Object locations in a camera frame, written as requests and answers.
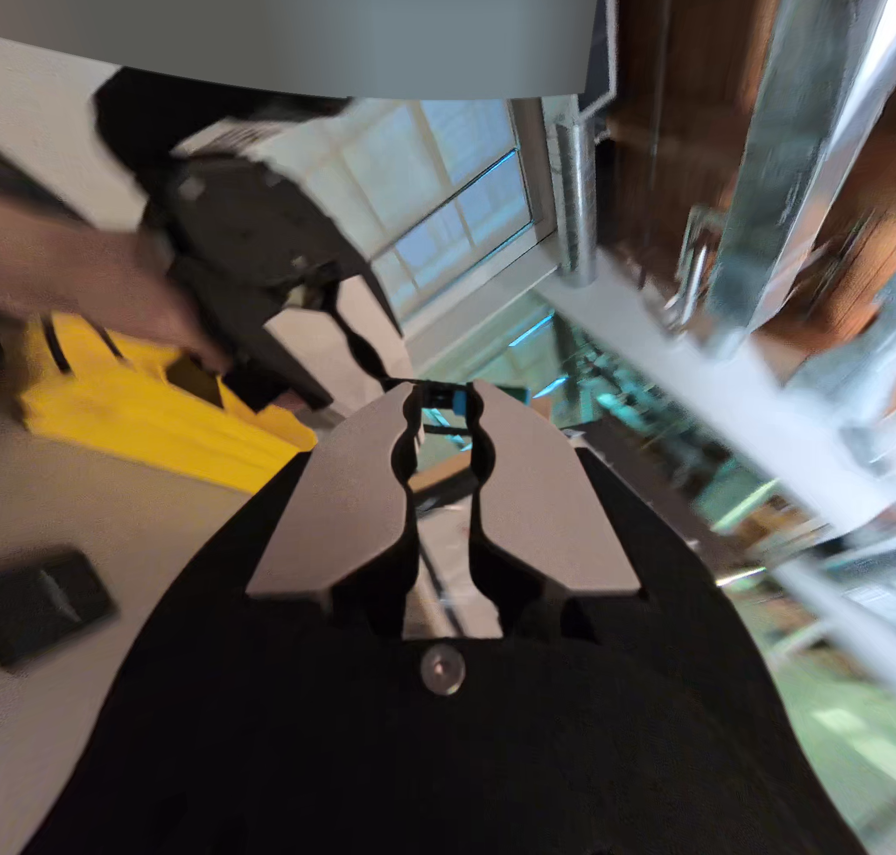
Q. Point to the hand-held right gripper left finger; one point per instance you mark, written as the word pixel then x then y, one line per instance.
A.
pixel 336 512

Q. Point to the rectangular metal air duct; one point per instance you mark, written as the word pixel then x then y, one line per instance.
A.
pixel 784 134

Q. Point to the silver round ventilation duct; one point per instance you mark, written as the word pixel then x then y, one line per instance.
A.
pixel 577 190

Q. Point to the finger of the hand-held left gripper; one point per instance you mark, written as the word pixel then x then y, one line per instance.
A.
pixel 315 351
pixel 381 337

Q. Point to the person's left forearm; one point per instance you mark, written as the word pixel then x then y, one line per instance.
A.
pixel 49 260

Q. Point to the yellow plastic bin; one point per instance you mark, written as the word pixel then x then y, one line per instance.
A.
pixel 140 414

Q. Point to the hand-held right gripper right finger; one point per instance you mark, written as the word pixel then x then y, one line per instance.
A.
pixel 553 512

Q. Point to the large paned window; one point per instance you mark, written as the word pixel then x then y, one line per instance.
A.
pixel 455 169

